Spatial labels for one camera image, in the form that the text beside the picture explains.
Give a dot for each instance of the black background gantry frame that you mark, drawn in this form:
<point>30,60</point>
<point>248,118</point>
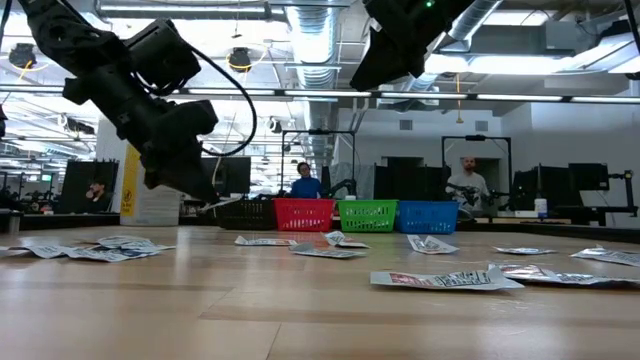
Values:
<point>283,160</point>
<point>443,160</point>

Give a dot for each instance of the black background monitor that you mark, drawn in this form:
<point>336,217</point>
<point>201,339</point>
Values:
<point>235,175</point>

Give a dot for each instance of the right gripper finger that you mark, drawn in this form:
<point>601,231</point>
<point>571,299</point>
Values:
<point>377,55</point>
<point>400,70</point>

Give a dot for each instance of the white wipes canister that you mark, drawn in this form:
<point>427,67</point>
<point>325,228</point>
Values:
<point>160,210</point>

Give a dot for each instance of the person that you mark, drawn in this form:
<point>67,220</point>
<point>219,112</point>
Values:
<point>467,182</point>
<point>95,197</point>
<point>306,187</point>

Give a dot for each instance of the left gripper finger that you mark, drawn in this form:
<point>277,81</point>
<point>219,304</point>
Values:
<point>202,170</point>
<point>172,182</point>

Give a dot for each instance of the black plastic basket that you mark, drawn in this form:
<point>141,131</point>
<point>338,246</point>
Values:
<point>245,214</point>

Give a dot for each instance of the black background monitors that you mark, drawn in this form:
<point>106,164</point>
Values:
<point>412,182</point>
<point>560,185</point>

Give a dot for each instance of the blue plastic basket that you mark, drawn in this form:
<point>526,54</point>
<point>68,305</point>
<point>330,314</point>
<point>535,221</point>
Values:
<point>426,217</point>

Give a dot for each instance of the silver ceiling duct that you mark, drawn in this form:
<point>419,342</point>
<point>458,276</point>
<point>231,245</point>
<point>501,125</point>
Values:
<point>312,40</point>
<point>470,20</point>

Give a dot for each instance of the black background panels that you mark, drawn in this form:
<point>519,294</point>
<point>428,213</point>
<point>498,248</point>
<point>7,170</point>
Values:
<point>90,185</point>

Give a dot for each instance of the red plastic basket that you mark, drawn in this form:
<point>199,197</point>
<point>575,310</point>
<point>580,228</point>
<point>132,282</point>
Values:
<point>304,215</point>

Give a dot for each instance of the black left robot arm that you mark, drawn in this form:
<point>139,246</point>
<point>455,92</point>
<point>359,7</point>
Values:
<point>65,35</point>

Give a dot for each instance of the green plastic basket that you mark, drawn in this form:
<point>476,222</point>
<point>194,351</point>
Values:
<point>368,216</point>

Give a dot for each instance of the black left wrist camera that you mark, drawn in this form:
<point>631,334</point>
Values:
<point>160,55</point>

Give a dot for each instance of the black light bar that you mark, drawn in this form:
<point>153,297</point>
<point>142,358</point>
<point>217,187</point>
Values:
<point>310,93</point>

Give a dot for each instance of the black background robot arm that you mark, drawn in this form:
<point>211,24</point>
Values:
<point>342,187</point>
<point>475,192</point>

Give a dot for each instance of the white alcohol pad packet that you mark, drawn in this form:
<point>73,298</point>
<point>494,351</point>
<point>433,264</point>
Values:
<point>125,240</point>
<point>524,250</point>
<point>45,251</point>
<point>227,202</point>
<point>107,255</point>
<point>597,253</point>
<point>150,247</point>

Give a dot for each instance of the black ceiling device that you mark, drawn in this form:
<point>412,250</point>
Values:
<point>240,59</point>
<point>22,55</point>

